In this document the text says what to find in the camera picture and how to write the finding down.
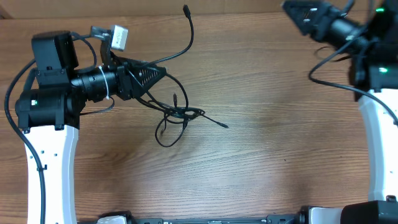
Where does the black cable bundle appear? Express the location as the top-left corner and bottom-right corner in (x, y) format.
(124, 4), (229, 149)

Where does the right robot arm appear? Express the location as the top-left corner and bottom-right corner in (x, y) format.
(266, 1), (397, 223)

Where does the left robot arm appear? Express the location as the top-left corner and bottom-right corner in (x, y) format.
(15, 27), (167, 223)

